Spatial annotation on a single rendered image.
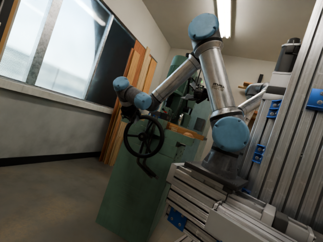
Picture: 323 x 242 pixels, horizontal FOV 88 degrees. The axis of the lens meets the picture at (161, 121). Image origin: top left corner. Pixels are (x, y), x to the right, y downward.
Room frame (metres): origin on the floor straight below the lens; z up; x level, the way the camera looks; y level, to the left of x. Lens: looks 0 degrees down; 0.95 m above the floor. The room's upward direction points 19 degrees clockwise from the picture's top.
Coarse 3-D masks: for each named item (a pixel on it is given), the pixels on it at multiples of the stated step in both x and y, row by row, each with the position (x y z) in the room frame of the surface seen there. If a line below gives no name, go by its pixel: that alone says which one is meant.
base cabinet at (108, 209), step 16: (128, 160) 1.31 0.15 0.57; (160, 160) 1.25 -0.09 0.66; (176, 160) 1.42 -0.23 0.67; (112, 176) 1.34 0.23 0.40; (128, 176) 1.30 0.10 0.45; (144, 176) 1.27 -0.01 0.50; (160, 176) 1.24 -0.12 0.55; (112, 192) 1.33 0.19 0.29; (128, 192) 1.29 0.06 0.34; (144, 192) 1.26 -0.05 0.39; (160, 192) 1.23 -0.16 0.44; (112, 208) 1.31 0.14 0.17; (128, 208) 1.28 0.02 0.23; (144, 208) 1.25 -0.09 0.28; (160, 208) 1.41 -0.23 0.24; (112, 224) 1.31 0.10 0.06; (128, 224) 1.27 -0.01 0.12; (144, 224) 1.24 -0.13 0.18; (128, 240) 1.26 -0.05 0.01; (144, 240) 1.23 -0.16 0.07
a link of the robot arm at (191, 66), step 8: (192, 56) 0.79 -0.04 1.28; (184, 64) 0.81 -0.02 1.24; (192, 64) 0.80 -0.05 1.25; (176, 72) 0.82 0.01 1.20; (184, 72) 0.81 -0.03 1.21; (192, 72) 0.82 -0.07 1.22; (168, 80) 0.83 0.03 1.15; (176, 80) 0.82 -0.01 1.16; (184, 80) 0.83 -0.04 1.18; (160, 88) 0.84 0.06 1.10; (168, 88) 0.83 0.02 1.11; (176, 88) 0.85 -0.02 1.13; (152, 96) 0.85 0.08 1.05; (160, 96) 0.85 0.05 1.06; (168, 96) 0.87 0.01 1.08; (152, 104) 0.84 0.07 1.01
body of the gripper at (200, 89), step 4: (196, 88) 1.19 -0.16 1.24; (200, 88) 1.19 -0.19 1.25; (204, 88) 1.18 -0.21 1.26; (196, 92) 1.19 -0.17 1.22; (200, 92) 1.17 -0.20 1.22; (204, 92) 1.19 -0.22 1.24; (196, 96) 1.22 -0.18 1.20; (200, 96) 1.19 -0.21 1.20; (204, 96) 1.20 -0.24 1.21; (208, 100) 1.19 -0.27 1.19
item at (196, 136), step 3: (177, 129) 1.40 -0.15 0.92; (180, 129) 1.39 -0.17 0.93; (183, 129) 1.38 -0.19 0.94; (180, 132) 1.39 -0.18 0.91; (183, 132) 1.38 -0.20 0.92; (186, 132) 1.37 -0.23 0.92; (189, 132) 1.37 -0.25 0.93; (192, 132) 1.36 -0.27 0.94; (195, 135) 1.35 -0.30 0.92; (198, 135) 1.35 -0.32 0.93; (201, 135) 1.34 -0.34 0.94; (198, 138) 1.35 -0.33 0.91; (201, 138) 1.34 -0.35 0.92
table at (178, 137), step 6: (126, 120) 1.35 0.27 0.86; (138, 126) 1.32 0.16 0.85; (144, 126) 1.21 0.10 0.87; (156, 132) 1.18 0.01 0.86; (168, 132) 1.26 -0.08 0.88; (174, 132) 1.24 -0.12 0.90; (174, 138) 1.24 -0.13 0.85; (180, 138) 1.23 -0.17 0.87; (186, 138) 1.22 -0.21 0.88; (192, 138) 1.21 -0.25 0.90; (186, 144) 1.21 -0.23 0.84; (192, 144) 1.26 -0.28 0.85
